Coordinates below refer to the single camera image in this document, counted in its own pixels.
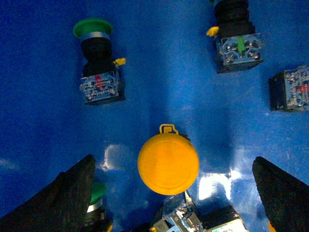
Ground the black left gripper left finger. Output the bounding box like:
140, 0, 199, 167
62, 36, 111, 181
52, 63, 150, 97
0, 155, 95, 232

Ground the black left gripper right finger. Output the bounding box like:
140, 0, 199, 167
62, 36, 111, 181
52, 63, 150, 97
252, 157, 309, 232

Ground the yellow mushroom push button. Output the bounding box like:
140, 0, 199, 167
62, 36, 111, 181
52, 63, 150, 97
137, 124, 199, 195

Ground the blue bin with buttons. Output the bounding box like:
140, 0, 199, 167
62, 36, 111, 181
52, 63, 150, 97
0, 0, 309, 232

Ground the yellow push button front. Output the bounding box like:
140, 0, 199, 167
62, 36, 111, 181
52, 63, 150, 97
268, 221, 276, 232

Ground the green push button front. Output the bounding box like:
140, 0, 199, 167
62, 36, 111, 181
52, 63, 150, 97
81, 181, 113, 232

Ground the green push button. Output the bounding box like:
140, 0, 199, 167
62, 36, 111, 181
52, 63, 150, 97
73, 18, 126, 105
81, 181, 113, 232
206, 0, 264, 74

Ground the loose contact block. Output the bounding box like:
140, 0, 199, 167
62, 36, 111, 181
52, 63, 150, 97
201, 205, 249, 232

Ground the yellow push button lying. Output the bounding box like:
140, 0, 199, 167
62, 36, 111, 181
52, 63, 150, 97
135, 190, 206, 232

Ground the green push button left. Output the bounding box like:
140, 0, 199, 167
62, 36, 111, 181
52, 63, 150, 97
73, 18, 126, 105

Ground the green push button middle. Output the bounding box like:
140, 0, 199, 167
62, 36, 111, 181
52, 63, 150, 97
206, 0, 264, 74

